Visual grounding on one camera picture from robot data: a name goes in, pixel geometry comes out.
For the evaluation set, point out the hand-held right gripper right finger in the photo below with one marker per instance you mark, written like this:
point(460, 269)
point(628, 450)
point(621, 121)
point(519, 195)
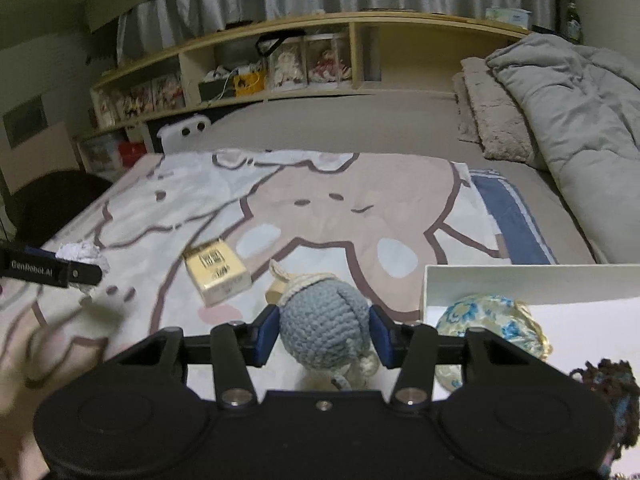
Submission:
point(382, 336)

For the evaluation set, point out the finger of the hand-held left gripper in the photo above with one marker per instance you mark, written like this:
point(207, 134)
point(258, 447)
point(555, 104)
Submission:
point(85, 273)
point(42, 251)

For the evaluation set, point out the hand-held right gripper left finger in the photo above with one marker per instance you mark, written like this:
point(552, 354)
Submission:
point(267, 336)

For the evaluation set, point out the white crochet piece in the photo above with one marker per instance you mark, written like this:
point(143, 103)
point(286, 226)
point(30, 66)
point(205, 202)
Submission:
point(82, 252)

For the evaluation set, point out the grey crochet acorn ball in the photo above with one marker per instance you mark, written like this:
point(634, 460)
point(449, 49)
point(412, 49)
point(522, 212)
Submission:
point(320, 320)

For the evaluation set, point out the blue floral brocade pouch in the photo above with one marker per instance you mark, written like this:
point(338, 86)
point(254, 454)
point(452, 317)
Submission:
point(480, 317)

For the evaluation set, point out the white shallow box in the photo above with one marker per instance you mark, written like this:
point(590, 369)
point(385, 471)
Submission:
point(575, 320)

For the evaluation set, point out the dark crochet scrunchie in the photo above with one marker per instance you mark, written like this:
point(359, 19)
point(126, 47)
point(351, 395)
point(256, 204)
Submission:
point(615, 385)

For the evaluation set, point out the dark brown cushion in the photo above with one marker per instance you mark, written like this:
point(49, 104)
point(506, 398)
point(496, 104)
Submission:
point(55, 200)

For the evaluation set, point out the yellow cardboard box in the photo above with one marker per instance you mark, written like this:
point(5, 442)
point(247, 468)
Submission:
point(215, 275)

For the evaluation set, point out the clear storage bin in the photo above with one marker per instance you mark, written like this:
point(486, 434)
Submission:
point(100, 155)

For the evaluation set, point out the red box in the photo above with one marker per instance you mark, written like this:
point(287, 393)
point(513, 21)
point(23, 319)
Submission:
point(132, 154)

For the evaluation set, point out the cartoon printed blanket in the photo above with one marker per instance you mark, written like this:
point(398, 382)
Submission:
point(325, 200)

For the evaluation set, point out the white space heater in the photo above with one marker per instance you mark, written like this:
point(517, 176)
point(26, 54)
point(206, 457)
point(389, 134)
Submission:
point(182, 132)

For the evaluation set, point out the figurine picture box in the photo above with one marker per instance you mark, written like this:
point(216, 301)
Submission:
point(168, 91)
point(140, 99)

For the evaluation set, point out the bed with taupe sheet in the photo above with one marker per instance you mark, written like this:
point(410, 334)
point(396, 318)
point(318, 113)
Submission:
point(350, 120)

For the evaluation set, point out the black storage box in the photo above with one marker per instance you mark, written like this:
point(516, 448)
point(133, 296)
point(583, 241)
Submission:
point(216, 92)

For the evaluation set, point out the fuzzy beige pillow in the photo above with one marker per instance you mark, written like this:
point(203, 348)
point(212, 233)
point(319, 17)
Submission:
point(500, 110)
point(462, 110)

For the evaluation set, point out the yellow container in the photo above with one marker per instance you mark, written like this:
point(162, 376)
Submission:
point(250, 85)

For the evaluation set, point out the white doll display case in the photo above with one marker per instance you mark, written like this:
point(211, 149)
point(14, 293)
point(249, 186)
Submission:
point(288, 67)

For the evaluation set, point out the pink doll display case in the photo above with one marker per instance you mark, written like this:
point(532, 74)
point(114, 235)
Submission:
point(327, 65)

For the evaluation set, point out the grey comforter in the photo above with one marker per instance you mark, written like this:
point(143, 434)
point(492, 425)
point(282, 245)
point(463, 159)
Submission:
point(575, 120)

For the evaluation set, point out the wooden headboard shelf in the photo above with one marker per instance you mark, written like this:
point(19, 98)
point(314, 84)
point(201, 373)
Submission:
point(300, 22)

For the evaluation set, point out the tissue box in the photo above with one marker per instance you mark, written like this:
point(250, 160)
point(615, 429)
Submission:
point(507, 17)

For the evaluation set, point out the green glass bottle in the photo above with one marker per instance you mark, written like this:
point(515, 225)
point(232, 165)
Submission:
point(573, 20)

